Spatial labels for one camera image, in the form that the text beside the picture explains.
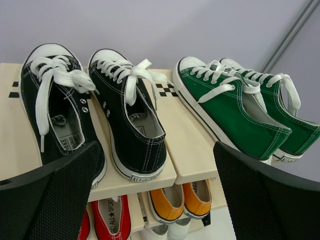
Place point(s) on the green sneaker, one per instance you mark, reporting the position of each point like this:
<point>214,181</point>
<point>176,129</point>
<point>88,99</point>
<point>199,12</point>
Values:
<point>231,108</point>
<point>282,102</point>

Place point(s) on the yellow sneaker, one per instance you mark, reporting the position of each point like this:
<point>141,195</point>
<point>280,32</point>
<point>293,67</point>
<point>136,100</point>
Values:
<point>197,199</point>
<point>167,203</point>

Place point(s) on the right red sneaker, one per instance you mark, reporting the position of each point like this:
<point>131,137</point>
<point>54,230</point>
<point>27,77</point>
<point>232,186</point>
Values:
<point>112,220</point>

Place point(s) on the white sneaker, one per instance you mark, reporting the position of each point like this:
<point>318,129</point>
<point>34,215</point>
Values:
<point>159,232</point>
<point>179,229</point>

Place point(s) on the sideways black sneaker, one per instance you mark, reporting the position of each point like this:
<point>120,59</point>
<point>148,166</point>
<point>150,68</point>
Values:
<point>53,88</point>

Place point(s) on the beige black shoe shelf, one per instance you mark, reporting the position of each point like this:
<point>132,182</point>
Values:
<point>189,150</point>

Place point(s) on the right yellow sneaker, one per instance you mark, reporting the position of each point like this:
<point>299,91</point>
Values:
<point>197,199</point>

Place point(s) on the left yellow sneaker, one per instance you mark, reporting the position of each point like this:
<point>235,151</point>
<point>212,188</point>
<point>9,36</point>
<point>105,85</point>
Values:
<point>167,203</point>

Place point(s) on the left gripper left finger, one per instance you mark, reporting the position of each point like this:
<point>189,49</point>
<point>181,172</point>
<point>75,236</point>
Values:
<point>48,203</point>

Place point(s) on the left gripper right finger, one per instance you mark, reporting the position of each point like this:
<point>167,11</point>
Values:
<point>266,203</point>

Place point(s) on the red sneaker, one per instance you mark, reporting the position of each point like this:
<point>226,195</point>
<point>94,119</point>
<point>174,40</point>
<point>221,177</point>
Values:
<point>112,220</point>
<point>85,227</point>

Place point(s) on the left red sneaker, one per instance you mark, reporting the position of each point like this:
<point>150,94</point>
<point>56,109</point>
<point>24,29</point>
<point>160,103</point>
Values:
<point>85,227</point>

